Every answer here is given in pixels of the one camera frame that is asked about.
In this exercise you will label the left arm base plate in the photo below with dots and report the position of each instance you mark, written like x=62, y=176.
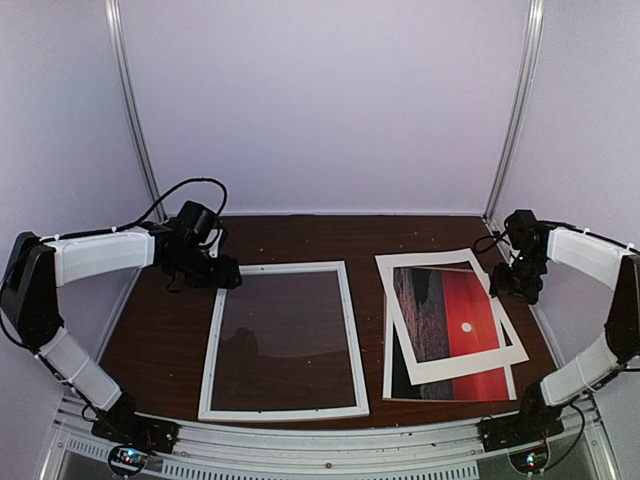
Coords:
x=143, y=433

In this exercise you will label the left aluminium corner post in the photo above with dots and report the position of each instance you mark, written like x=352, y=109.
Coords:
x=116, y=33

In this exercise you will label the controller board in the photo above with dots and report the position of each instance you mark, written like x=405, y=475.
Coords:
x=530, y=460
x=127, y=461

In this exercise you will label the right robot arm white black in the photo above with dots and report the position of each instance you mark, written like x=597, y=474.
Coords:
x=591, y=278

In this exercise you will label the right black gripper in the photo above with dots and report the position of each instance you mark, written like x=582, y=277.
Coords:
x=499, y=282

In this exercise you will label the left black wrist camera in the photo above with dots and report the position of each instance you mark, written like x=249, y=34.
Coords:
x=196, y=222

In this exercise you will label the red and grey photo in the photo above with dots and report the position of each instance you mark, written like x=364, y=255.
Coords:
x=447, y=314

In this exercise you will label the left controller board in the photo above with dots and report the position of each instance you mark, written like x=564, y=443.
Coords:
x=127, y=461

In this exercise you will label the clear acrylic sheet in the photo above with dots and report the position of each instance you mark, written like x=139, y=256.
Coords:
x=283, y=345

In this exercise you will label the white mat board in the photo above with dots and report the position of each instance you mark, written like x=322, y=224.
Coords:
x=509, y=351

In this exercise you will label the aluminium corner post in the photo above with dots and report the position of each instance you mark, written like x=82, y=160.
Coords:
x=528, y=63
x=116, y=33

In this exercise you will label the front aluminium rail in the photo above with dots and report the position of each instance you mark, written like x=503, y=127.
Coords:
x=452, y=450

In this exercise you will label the white picture frame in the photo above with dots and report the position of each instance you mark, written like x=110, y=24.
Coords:
x=361, y=409

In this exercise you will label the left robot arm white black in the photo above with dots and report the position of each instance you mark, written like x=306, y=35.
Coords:
x=42, y=274

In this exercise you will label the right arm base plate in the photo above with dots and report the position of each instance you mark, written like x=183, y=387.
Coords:
x=507, y=432

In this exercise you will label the right controller board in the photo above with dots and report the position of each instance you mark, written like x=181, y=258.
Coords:
x=530, y=460

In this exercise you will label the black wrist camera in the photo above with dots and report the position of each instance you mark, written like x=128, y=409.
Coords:
x=196, y=222
x=522, y=230

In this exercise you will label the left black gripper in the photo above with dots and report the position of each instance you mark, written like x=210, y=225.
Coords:
x=224, y=276

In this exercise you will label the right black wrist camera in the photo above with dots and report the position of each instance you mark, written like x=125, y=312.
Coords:
x=522, y=230

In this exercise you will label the right aluminium corner post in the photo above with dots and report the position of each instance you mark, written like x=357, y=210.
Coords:
x=528, y=63

